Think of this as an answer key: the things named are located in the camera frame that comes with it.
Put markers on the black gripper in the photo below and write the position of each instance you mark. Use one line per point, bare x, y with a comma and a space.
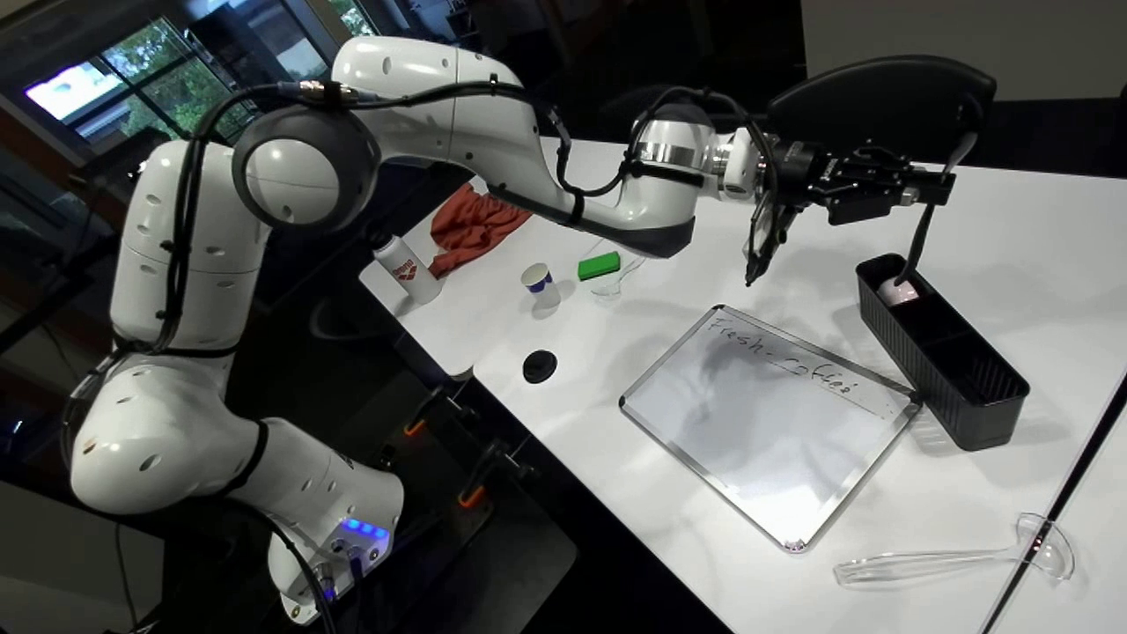
852, 180

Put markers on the black plastic spoon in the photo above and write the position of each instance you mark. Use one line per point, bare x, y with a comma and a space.
922, 247

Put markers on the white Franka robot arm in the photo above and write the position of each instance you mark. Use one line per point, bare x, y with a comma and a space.
179, 233

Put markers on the black mesh cutlery stand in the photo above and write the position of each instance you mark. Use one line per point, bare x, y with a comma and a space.
954, 362

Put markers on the clear plastic spoon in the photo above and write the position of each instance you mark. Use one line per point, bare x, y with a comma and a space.
918, 564

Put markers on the silver metal tray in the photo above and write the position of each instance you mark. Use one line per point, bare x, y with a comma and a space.
761, 434

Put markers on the black round disc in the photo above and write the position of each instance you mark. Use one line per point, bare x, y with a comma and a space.
542, 362

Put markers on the red cloth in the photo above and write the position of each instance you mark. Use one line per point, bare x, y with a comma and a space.
474, 229

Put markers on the white bottle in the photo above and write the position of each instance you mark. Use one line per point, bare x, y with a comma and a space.
396, 264

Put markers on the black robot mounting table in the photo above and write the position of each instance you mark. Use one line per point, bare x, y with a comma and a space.
531, 568

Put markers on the lit monitor screen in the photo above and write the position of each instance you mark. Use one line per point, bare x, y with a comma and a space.
74, 90

